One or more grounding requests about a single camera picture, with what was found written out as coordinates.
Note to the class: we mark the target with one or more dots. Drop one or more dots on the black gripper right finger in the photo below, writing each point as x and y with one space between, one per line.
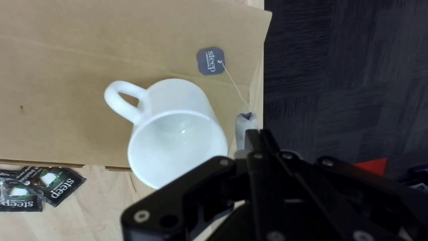
356 202

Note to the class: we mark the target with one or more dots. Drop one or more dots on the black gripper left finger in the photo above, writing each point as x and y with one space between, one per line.
195 196

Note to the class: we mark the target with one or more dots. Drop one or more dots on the white teabag with grey tag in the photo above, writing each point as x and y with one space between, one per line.
210 61

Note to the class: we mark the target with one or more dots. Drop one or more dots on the white ceramic mug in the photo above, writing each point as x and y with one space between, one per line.
178 129

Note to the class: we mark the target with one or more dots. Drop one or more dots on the black tea packet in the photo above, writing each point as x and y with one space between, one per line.
60 186
18 195

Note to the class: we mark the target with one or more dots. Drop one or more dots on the flat brown cardboard box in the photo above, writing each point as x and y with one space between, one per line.
67 68

